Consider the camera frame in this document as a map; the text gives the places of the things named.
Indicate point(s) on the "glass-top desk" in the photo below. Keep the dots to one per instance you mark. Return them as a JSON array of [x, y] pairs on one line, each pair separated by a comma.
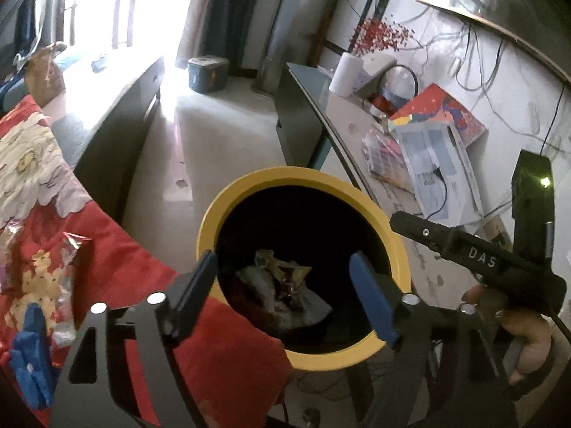
[[312, 84]]

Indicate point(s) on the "small blue packet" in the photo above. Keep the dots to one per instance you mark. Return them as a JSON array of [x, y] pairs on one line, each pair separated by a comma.
[[100, 62]]

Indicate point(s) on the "clear plastic wrapper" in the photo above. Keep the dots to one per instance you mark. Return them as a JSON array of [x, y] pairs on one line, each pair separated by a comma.
[[64, 321]]

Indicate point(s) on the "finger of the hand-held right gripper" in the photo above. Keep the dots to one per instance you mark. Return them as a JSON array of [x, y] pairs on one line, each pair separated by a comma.
[[419, 231]]

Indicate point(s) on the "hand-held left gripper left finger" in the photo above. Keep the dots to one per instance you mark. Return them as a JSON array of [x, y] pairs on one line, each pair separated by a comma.
[[198, 287]]

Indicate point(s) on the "blue cloth item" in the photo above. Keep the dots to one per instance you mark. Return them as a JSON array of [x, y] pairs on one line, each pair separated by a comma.
[[31, 365]]

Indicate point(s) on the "white paper roll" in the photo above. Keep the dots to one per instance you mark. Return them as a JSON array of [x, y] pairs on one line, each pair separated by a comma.
[[345, 76]]

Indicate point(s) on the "yellow trash bin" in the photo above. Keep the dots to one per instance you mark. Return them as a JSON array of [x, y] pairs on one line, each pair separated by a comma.
[[290, 174]]

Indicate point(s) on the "yellow wrapper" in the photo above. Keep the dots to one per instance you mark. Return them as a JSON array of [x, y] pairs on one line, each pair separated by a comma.
[[281, 265]]

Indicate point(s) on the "brown paper bag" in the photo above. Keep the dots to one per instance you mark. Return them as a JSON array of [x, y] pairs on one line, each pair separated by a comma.
[[44, 76]]

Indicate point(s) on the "blue sofa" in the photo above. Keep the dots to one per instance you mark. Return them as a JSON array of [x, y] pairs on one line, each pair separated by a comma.
[[9, 93]]

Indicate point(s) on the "red floral blanket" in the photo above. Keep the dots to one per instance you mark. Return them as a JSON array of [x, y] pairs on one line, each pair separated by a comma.
[[134, 267]]

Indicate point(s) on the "red book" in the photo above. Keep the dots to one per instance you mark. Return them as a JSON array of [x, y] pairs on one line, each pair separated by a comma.
[[446, 107]]

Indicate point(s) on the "wooden coffee table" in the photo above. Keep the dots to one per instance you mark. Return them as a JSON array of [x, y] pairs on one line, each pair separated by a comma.
[[116, 151]]

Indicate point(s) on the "dark blue curtain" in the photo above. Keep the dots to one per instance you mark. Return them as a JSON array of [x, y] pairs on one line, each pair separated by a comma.
[[26, 13]]

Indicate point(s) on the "grey curtain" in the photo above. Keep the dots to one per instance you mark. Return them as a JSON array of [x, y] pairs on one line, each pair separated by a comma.
[[223, 9]]

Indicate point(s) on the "white printed paper sheet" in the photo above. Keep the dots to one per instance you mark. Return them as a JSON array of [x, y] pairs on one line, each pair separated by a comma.
[[428, 160]]

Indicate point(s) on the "pink packet bag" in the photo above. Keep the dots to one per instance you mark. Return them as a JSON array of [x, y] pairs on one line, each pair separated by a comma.
[[386, 156]]

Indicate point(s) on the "person's right hand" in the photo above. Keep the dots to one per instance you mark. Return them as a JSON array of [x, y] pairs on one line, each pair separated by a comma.
[[533, 339]]

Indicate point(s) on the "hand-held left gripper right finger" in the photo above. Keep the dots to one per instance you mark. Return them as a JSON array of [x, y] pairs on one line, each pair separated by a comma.
[[370, 303]]

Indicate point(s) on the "red berry branch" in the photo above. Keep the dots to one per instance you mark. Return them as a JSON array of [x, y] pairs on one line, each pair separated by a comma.
[[383, 35]]

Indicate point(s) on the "grey crumpled plastic bag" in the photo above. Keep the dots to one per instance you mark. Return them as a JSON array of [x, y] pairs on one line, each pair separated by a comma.
[[308, 305]]

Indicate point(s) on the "blue storage box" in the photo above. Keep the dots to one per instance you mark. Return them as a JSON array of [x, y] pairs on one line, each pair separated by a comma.
[[207, 76]]

